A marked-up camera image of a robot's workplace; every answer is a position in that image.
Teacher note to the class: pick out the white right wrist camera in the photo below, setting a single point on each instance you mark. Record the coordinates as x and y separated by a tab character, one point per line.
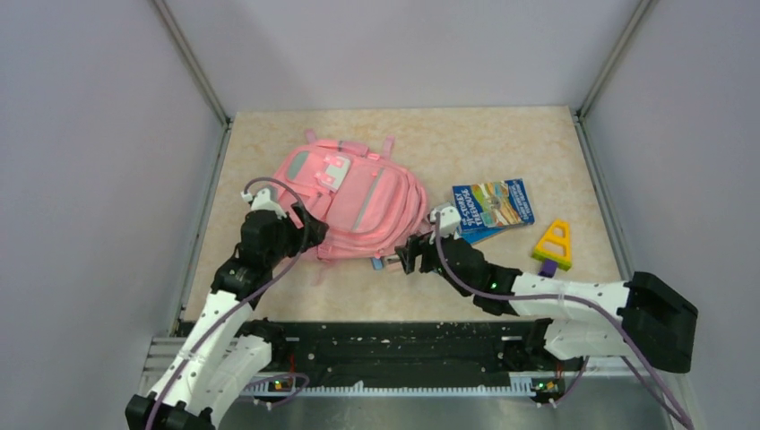
446	218

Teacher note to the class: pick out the yellow triangular toy block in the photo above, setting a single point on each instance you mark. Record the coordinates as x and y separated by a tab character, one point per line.
555	245

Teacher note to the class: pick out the aluminium frame rail left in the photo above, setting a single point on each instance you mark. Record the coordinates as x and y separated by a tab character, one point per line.
206	176

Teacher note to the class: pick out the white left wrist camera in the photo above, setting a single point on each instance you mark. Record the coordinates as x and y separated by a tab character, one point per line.
266	199

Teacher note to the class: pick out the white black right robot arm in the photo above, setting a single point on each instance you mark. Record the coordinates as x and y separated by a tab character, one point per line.
642	317

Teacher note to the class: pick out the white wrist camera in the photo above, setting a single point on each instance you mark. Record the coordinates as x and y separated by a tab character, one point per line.
266	199
446	218

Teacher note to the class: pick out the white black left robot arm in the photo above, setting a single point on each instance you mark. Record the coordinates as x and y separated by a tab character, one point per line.
215	364

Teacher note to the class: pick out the blue eraser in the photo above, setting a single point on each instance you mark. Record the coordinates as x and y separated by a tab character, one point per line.
377	263

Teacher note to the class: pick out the purple toy block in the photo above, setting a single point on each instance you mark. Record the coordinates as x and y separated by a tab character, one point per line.
548	268

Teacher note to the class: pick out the aluminium frame rail right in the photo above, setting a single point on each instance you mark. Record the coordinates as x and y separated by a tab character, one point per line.
581	118

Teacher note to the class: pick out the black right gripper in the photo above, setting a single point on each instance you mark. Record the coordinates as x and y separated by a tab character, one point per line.
416	245

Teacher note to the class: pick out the blue treehouse book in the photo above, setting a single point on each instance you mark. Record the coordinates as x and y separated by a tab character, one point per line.
493	205

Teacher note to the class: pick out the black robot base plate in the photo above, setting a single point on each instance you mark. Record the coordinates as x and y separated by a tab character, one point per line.
410	356

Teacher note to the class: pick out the pink student backpack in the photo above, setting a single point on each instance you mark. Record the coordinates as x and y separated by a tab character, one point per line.
370	203

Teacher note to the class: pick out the aluminium frame rail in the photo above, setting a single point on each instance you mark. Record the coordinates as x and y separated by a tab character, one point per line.
581	118
206	176

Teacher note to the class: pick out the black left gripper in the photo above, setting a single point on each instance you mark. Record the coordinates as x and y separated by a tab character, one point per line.
309	236

